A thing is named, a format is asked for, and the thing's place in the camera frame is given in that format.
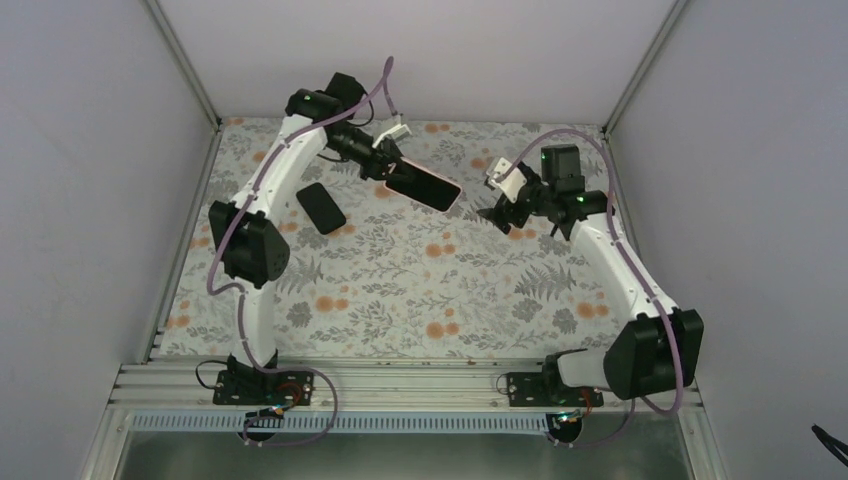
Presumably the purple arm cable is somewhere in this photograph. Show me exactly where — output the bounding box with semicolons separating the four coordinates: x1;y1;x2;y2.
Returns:
496;128;685;449
195;55;399;447

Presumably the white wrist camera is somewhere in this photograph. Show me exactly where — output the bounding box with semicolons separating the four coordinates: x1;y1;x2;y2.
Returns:
484;157;528;203
372;113;411;148

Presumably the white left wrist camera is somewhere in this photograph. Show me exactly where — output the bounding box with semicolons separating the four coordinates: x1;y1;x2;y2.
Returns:
372;113;411;148

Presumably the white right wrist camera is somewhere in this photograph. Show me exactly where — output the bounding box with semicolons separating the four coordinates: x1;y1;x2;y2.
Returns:
484;157;528;203

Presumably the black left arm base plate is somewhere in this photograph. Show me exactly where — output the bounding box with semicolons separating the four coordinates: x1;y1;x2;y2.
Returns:
212;355;314;408

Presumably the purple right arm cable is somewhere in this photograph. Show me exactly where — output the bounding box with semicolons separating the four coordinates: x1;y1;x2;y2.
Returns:
496;128;685;449

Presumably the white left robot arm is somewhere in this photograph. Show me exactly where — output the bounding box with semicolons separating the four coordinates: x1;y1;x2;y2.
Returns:
206;73;410;405

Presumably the pink phone case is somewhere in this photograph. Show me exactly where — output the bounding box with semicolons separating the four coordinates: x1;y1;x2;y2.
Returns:
382;157;464;215

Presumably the black object at right edge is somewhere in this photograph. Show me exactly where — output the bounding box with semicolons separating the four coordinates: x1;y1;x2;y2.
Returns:
811;424;848;467

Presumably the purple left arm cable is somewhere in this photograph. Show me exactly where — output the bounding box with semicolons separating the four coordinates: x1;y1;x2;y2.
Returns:
195;55;399;447

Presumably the aluminium mounting rail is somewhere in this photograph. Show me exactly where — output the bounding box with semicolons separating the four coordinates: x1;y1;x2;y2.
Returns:
109;362;704;413

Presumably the floral patterned table mat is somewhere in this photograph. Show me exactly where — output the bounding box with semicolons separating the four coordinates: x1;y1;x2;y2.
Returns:
158;117;647;362

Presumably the perforated cable duct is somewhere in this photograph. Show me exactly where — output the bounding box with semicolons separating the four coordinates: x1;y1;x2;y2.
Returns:
131;410;558;435

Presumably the black phone on mat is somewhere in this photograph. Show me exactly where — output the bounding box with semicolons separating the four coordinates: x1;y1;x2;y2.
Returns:
296;182;347;235

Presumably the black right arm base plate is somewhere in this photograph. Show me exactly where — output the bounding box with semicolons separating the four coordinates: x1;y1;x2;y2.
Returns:
505;372;605;408

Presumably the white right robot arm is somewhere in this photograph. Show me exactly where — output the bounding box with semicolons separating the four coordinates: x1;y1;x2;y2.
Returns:
478;144;704;407

